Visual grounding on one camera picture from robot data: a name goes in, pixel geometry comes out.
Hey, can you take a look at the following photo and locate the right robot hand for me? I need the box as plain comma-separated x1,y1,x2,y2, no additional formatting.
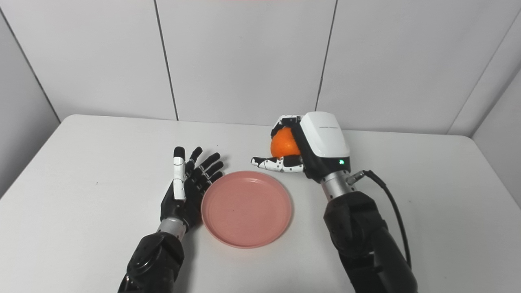
251,112,351,183

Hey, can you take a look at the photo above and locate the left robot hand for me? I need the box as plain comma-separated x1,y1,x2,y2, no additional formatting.
160,146,224,233

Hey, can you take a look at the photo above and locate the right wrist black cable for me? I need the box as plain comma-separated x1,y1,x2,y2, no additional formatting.
346,170,412,270

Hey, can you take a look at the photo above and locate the orange fruit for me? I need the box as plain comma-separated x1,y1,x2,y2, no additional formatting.
270,127,302,158

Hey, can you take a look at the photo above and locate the pink plate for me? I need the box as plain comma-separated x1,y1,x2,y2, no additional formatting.
201,171,293,249

